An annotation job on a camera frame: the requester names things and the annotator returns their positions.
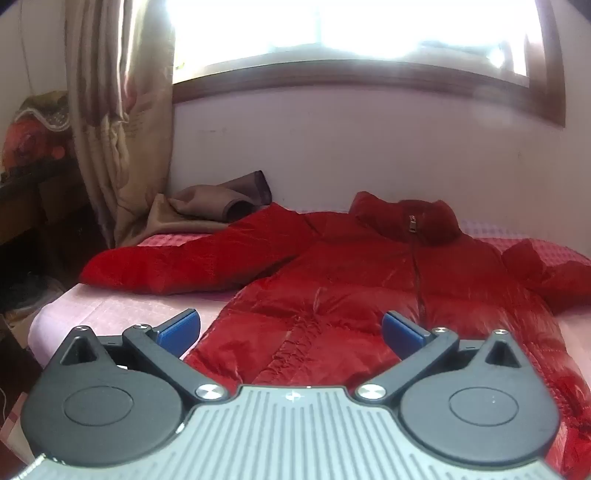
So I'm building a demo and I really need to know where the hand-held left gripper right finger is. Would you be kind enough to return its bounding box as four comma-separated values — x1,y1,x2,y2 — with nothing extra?
355,311,524,401

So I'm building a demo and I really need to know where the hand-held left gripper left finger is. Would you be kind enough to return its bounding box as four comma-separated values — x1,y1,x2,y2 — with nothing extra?
59,309,230,401

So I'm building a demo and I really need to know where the red puffer jacket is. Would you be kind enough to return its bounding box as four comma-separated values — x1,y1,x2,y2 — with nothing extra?
79,191,591,480

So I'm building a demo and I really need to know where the pink checkered bed sheet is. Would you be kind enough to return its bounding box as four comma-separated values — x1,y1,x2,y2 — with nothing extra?
28,205,591,480

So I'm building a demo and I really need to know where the brown cloth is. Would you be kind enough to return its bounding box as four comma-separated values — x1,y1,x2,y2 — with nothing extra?
115,171,273,247

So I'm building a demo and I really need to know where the dark wooden cabinet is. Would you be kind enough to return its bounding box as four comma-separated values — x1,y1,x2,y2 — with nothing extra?
0,152,93,278

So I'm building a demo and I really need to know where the beige patterned curtain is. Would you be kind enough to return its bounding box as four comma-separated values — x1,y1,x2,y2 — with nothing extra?
65,0,177,247

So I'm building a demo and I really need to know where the red floral bedding pile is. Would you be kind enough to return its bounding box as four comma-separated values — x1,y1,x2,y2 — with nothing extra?
0,90,77,172

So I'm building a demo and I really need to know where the wooden window frame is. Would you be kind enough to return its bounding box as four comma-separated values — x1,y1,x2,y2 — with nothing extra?
172,0,568,127

